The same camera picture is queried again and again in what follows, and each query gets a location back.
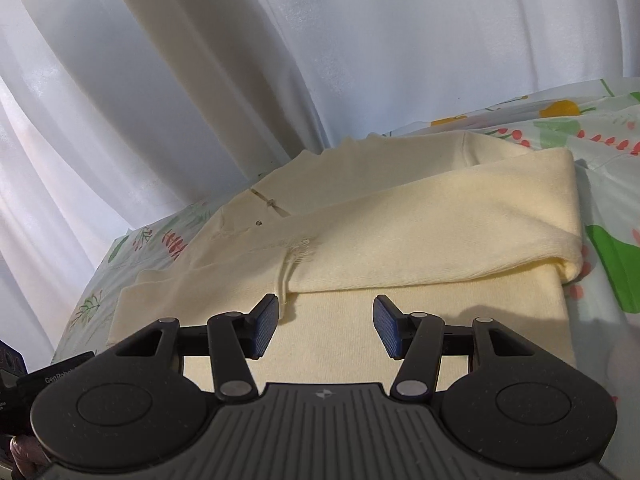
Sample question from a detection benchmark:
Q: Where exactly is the cream knit sweater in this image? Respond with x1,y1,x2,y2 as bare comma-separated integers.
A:
106,130,585,393

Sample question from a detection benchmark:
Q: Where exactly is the person's left hand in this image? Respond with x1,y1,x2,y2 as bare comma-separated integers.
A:
2,434,49,480

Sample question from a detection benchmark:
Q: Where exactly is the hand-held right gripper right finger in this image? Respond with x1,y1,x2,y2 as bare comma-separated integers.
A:
372,294,538,402

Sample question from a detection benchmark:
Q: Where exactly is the white sheer curtain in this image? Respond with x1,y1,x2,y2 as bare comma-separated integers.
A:
0,0,640,361

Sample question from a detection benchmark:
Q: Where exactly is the cream curtain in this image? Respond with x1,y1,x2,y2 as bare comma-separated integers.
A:
97,0,326,181

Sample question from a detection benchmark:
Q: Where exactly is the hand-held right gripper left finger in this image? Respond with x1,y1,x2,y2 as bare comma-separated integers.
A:
116,294,279,402

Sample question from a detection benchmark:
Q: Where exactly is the floral printed tablecloth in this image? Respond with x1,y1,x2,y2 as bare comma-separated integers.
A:
52,77,640,466

